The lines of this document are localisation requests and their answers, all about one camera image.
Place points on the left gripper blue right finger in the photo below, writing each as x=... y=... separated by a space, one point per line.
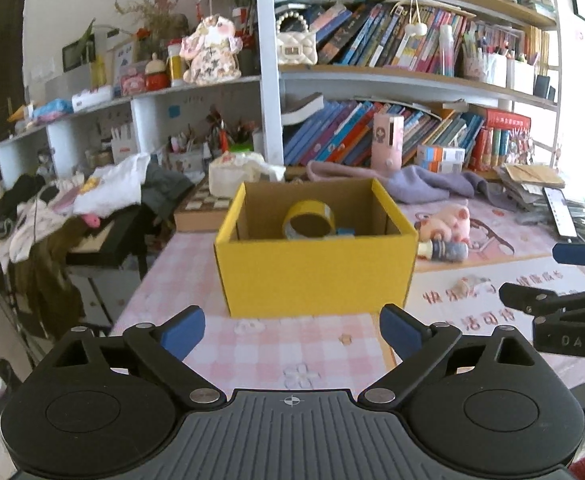
x=404 y=334

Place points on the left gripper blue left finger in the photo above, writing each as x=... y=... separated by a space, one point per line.
x=181 y=334

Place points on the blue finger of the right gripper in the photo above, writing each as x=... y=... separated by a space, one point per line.
x=569 y=253

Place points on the small grey labelled bottle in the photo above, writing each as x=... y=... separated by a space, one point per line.
x=439 y=250

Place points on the blue plastic clip toy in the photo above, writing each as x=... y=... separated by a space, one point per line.
x=344 y=232

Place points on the pink plush paw toy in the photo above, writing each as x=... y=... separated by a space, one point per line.
x=450 y=224

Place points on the yellow tape roll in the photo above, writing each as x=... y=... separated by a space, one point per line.
x=309 y=219

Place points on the smartphone with lit screen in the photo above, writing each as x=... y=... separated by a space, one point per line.
x=560 y=213

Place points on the stack of papers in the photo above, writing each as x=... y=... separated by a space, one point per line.
x=536 y=204

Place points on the brown paper envelope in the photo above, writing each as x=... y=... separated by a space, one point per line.
x=540 y=175

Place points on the yellow cardboard box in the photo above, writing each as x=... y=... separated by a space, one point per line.
x=264 y=275

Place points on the pink cartoon table mat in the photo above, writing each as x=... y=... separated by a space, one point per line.
x=344 y=352

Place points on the chessboard box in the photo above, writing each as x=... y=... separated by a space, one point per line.
x=200 y=211

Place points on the red book set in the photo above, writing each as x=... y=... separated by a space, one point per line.
x=503 y=138

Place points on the pile of clothes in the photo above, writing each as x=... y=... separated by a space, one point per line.
x=95 y=220

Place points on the purple grey cloth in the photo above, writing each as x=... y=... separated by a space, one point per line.
x=414 y=185

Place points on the white tissue pack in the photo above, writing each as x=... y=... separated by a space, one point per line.
x=229 y=171

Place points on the orange white carton boxes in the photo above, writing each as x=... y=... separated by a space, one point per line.
x=441 y=159

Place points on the pink rectangular case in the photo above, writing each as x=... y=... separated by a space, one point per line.
x=387 y=144

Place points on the white bookshelf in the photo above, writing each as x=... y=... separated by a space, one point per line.
x=158 y=115

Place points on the floral plush doll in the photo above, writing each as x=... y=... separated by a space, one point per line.
x=211 y=52

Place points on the white pearl handbag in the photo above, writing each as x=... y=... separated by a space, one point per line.
x=295 y=48

